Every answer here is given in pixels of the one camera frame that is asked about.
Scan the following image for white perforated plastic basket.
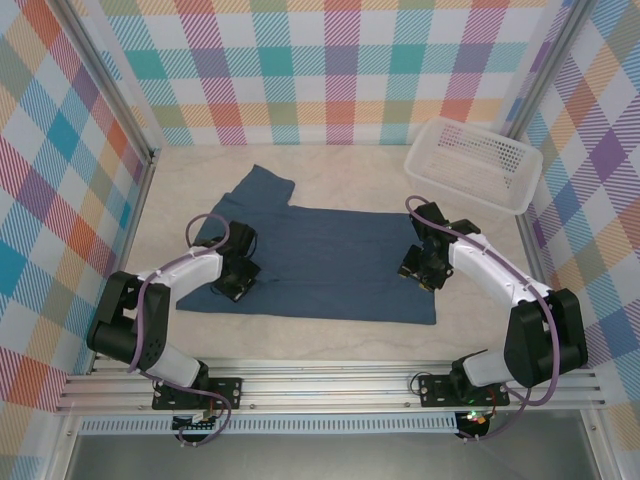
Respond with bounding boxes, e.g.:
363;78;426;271
403;118;545;217

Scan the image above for small black circuit board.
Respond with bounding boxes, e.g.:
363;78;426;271
459;409;492;429
172;412;221;432

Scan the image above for aluminium side rail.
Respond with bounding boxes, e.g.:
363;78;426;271
87;149;161;376
513;209;572;369

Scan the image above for white slotted cable duct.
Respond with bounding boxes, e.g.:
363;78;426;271
79;412;461;435

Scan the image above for blue t-shirt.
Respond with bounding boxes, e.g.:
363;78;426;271
175;163;440;327

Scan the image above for aluminium corner post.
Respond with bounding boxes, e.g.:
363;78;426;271
502;0;576;146
49;0;162;166

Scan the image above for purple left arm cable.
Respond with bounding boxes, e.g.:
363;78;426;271
127;213;236;447

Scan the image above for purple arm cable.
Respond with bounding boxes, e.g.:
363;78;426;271
404;195;561;444
127;213;236;447

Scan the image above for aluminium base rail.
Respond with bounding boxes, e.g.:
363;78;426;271
53;359;606;414

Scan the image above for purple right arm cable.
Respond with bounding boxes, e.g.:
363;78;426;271
404;195;561;444

